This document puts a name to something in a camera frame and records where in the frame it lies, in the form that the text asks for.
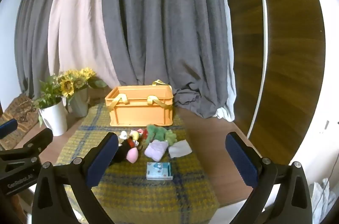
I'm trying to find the sunflower bouquet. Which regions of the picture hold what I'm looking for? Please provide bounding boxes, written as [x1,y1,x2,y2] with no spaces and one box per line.
[57,68,108,99]

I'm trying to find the dark green plush toy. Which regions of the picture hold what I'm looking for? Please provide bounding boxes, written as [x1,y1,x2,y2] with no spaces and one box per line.
[146,125,167,144]

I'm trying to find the white folded cloth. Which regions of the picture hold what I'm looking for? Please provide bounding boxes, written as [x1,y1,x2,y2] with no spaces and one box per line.
[168,141,192,159]

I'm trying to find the small colourful plush toy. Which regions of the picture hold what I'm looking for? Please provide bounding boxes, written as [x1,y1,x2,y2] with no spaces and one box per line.
[119,129,145,142]

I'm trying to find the orange plastic crate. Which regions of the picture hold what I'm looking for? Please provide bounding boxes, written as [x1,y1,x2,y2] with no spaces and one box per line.
[105,79,174,127]

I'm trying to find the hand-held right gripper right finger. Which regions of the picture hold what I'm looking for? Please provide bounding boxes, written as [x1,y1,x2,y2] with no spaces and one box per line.
[225,131,313,224]

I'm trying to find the grey-green vase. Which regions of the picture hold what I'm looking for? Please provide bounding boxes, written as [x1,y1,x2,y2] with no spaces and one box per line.
[68,88,89,118]

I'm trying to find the patterned brown rug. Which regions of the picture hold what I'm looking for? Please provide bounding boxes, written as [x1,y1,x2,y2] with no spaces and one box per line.
[0,94,40,151]

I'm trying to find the panda plush toy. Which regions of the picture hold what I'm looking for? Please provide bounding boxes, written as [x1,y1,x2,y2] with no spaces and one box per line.
[113,139,140,163]

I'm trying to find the pale pink curtain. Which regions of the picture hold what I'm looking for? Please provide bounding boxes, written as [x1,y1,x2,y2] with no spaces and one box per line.
[47,0,121,87]

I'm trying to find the white crumpled bag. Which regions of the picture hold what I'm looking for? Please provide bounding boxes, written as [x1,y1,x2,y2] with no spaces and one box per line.
[310,177,332,217]

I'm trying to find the light green plush toy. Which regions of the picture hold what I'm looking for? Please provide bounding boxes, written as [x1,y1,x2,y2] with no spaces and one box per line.
[165,130,177,145]

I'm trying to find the white pot green plant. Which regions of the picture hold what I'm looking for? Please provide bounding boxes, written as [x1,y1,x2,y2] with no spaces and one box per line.
[32,74,67,126]

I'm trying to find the white door trim strip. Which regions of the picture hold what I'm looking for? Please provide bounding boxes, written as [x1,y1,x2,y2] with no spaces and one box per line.
[247,0,267,138]

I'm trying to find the white sheer curtain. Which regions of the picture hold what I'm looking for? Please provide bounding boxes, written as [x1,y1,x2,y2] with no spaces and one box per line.
[216,0,237,122]

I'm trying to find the wide grey curtain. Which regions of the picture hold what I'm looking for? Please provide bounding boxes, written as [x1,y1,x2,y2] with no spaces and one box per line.
[102,0,234,119]

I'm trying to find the dark wooden door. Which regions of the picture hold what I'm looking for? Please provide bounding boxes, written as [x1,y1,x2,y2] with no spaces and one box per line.
[217,0,327,165]

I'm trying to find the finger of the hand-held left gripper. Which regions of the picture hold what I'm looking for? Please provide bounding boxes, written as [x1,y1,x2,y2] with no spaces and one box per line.
[0,119,18,138]
[16,129,53,158]

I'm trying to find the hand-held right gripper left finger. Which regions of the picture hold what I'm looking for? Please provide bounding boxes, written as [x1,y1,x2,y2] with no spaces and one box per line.
[32,131,119,224]

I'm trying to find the pink striped sock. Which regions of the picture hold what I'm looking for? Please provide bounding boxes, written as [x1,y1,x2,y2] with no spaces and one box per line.
[144,140,168,161]

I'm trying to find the narrow grey curtain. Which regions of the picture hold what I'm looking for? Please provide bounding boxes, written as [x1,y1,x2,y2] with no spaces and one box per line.
[14,0,68,99]

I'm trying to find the white vase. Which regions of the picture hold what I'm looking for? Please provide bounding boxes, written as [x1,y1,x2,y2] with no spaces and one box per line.
[38,98,68,137]

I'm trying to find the yellow plaid blanket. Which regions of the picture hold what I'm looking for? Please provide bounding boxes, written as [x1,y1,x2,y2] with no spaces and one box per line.
[54,102,220,224]

